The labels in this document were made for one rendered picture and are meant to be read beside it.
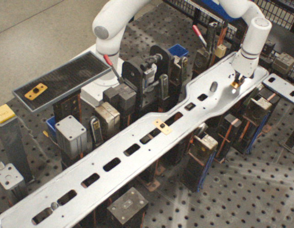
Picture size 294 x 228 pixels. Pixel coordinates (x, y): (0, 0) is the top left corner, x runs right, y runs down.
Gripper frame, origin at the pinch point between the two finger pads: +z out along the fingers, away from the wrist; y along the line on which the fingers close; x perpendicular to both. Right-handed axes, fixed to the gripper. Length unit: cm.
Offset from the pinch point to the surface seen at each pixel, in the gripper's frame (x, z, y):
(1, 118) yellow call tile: -97, -13, -36
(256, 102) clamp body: -8.1, -1.1, 14.4
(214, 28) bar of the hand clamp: -0.5, -17.1, -19.4
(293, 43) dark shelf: 46.2, 0.1, 2.6
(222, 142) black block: -21.4, 18.6, 12.1
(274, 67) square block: 23.5, 2.1, 5.6
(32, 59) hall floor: -13, 103, -179
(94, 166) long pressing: -79, 3, -8
